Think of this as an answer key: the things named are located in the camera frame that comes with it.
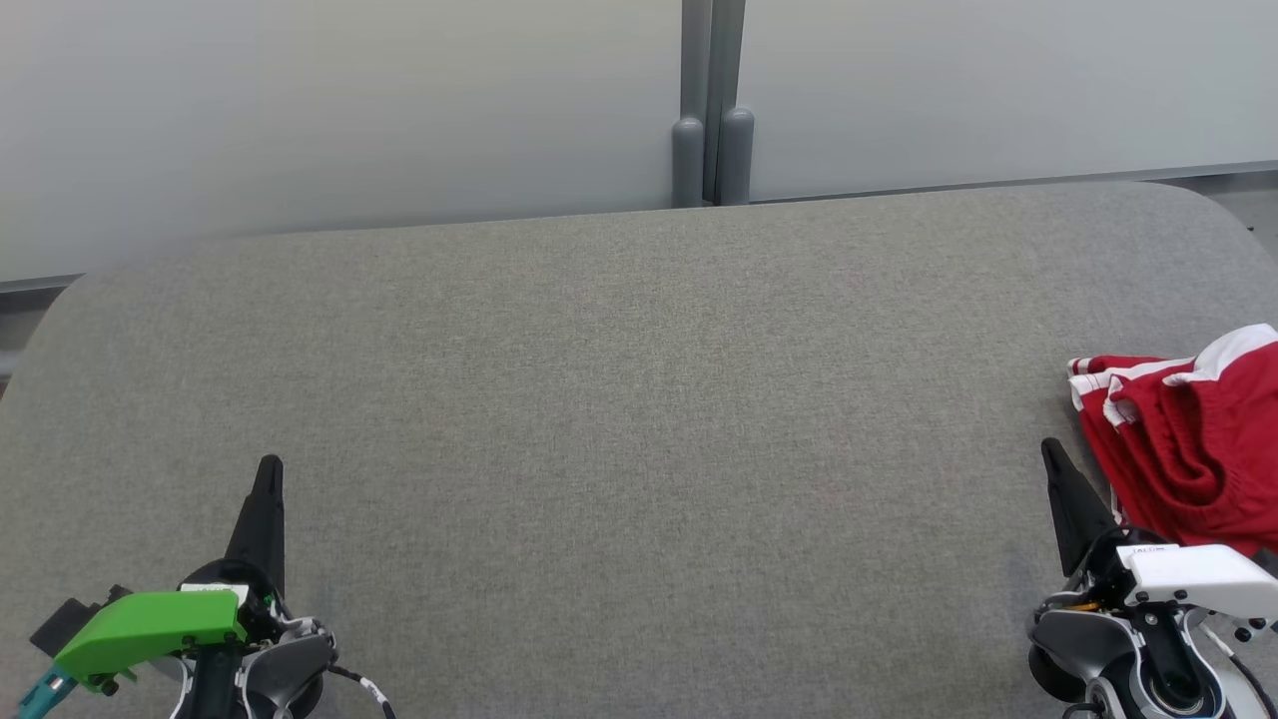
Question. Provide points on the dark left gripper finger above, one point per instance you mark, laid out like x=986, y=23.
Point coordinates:
x=262, y=529

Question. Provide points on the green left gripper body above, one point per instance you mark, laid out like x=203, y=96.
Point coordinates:
x=150, y=629

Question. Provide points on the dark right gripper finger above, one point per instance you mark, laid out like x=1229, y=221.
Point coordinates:
x=1078, y=519

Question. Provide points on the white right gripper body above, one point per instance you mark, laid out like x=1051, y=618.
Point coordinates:
x=1208, y=579

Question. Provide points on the red and white t-shirt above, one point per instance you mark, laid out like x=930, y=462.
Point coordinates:
x=1093, y=424

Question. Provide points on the red shorts with white trim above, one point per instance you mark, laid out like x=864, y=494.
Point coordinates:
x=1218, y=449

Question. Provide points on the grey fabric sofa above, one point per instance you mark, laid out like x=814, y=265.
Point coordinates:
x=639, y=449

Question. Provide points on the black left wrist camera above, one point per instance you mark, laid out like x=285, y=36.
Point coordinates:
x=65, y=624

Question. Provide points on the grey round partition post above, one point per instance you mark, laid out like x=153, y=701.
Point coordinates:
x=736, y=155
x=688, y=165

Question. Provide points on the grey vertical partition frame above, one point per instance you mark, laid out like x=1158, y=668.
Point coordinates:
x=696, y=50

